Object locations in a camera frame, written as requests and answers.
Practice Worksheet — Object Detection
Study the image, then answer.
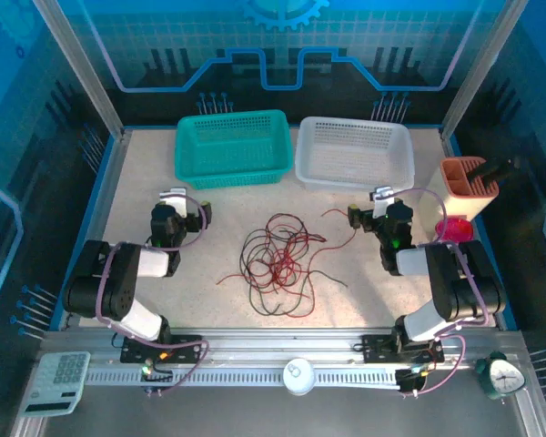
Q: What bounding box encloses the thin red cable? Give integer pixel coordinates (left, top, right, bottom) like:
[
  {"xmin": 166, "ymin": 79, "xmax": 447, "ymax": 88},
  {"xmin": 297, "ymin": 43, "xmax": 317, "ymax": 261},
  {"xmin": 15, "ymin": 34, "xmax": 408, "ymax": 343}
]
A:
[
  {"xmin": 216, "ymin": 254, "xmax": 318, "ymax": 320},
  {"xmin": 248, "ymin": 213, "xmax": 329, "ymax": 292}
]

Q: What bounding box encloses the white plastic basket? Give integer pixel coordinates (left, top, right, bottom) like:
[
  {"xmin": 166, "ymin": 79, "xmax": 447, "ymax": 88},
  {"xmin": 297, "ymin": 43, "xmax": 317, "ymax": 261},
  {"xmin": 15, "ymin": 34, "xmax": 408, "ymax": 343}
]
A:
[{"xmin": 294, "ymin": 116, "xmax": 415, "ymax": 193}]

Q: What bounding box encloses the teal plastic basket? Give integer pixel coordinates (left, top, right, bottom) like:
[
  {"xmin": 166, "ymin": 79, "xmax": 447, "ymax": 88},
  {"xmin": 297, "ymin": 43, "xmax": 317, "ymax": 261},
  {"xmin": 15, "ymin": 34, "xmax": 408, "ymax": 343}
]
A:
[{"xmin": 175, "ymin": 108, "xmax": 295, "ymax": 191}]

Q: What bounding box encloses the pink plastic bowl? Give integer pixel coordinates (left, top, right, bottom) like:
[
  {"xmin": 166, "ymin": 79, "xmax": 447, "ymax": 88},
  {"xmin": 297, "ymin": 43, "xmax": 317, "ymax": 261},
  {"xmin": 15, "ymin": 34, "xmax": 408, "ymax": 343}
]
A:
[{"xmin": 434, "ymin": 217, "xmax": 476, "ymax": 243}]

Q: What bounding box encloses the cream utensil holder terracotta top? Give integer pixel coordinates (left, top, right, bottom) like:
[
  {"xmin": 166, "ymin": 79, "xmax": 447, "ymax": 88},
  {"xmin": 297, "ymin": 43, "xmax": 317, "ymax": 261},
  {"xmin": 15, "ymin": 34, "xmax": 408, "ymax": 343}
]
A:
[{"xmin": 417, "ymin": 156, "xmax": 501, "ymax": 220}]

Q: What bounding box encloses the green alarm clock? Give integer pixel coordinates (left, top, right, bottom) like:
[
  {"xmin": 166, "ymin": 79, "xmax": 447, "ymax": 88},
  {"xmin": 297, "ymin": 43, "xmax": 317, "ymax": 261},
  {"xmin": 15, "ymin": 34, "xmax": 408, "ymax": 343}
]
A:
[{"xmin": 475, "ymin": 351, "xmax": 527, "ymax": 401}]

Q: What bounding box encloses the pale green calculator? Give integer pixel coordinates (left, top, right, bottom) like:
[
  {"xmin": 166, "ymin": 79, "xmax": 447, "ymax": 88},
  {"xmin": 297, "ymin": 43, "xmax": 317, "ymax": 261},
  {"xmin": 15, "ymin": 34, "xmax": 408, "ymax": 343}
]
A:
[{"xmin": 17, "ymin": 351, "xmax": 92, "ymax": 418}]

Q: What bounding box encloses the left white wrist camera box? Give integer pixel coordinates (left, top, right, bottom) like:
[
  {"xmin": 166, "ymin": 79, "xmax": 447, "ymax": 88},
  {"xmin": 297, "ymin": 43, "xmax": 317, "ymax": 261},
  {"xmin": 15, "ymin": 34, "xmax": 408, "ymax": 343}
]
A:
[{"xmin": 157, "ymin": 188, "xmax": 188, "ymax": 216}]

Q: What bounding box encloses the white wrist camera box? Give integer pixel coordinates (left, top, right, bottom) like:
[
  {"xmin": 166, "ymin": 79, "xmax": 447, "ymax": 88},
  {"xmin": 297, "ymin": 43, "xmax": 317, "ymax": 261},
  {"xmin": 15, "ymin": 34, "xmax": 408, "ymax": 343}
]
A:
[
  {"xmin": 157, "ymin": 188, "xmax": 188, "ymax": 216},
  {"xmin": 369, "ymin": 185, "xmax": 399, "ymax": 219}
]

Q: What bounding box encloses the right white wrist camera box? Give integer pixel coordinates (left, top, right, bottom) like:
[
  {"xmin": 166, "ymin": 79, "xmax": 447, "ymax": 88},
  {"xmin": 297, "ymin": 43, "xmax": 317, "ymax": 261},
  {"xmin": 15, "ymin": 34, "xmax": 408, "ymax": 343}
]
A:
[{"xmin": 369, "ymin": 185, "xmax": 399, "ymax": 219}]

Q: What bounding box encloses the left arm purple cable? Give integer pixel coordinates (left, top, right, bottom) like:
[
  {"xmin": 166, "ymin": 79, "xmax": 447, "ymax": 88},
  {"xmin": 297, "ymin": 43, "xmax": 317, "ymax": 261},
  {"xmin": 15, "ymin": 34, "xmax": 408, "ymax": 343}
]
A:
[{"xmin": 95, "ymin": 193, "xmax": 210, "ymax": 397}]

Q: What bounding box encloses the black utensil handle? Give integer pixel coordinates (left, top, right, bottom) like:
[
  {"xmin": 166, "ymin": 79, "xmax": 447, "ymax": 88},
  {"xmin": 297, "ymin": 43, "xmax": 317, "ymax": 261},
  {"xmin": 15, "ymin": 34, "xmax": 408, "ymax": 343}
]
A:
[{"xmin": 468, "ymin": 156, "xmax": 521, "ymax": 184}]

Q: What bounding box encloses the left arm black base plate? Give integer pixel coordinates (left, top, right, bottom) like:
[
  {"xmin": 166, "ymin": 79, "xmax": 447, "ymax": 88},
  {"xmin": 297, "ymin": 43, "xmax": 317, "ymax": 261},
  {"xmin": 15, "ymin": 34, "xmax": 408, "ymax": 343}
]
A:
[{"xmin": 119, "ymin": 334, "xmax": 205, "ymax": 365}]

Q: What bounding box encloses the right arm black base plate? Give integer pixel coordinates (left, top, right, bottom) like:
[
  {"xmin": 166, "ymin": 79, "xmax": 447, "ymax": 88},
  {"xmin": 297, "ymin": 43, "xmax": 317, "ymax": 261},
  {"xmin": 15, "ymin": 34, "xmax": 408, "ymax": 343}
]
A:
[{"xmin": 360, "ymin": 334, "xmax": 446, "ymax": 365}]

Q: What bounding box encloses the aluminium mounting rail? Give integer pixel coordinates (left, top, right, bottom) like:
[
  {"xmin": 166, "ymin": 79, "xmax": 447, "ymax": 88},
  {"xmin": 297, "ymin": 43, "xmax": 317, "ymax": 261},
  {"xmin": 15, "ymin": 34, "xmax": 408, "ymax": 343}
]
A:
[{"xmin": 40, "ymin": 326, "xmax": 527, "ymax": 368}]

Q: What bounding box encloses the white slotted cable duct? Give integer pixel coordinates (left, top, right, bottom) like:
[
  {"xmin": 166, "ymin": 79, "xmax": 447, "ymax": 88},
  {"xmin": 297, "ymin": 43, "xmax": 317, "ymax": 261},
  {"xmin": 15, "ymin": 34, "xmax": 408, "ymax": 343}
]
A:
[{"xmin": 84, "ymin": 366, "xmax": 404, "ymax": 389}]

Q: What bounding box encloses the aluminium frame post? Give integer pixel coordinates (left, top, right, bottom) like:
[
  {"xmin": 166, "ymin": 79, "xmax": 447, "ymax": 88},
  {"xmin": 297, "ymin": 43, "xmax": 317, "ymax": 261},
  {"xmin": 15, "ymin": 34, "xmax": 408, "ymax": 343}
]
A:
[
  {"xmin": 439, "ymin": 0, "xmax": 529, "ymax": 142},
  {"xmin": 30, "ymin": 0, "xmax": 127, "ymax": 140}
]

